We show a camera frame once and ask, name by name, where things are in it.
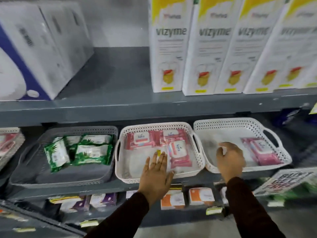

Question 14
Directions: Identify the person's right hand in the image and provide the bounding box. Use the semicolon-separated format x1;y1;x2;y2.
216;142;246;184

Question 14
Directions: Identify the person's left hand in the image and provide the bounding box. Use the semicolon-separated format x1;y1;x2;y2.
137;151;175;208

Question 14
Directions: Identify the person's left forearm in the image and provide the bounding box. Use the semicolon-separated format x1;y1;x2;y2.
84;192;150;238

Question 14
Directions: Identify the person's right forearm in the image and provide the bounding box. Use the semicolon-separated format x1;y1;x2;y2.
225;177;280;238

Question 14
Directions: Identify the white perforated plastic basket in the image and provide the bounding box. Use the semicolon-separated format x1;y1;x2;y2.
0;127;26;171
114;122;206;184
193;118;293;174

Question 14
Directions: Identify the white and orange packet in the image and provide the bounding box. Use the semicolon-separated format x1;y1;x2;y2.
188;187;215;206
160;190;186;211

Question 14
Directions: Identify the pink wet wipes packet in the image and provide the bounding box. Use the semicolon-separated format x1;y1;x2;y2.
0;133;18;157
241;137;283;166
124;131;162;150
168;140;193;168
160;129;189;144

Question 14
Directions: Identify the white and purple packet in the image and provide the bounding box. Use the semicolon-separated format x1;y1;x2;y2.
89;193;118;209
49;195;90;213

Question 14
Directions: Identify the dark blue packet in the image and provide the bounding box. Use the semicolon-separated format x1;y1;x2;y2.
272;103;311;127

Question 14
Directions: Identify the green wet wipes packet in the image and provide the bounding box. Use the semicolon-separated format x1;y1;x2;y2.
44;139;70;173
81;134;114;145
74;144;113;166
53;135;82;147

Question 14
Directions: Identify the grey metal shelf rack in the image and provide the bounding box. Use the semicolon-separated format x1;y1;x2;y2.
0;46;317;238

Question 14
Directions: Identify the grey plastic basket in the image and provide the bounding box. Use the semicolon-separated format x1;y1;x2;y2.
9;126;119;189

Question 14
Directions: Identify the white box with yellow top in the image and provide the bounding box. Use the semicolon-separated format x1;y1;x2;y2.
148;0;196;93
214;0;288;94
243;0;317;94
296;60;317;89
182;0;244;96

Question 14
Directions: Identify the white and blue box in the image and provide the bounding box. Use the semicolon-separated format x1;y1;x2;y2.
37;0;94;73
0;2;73;101

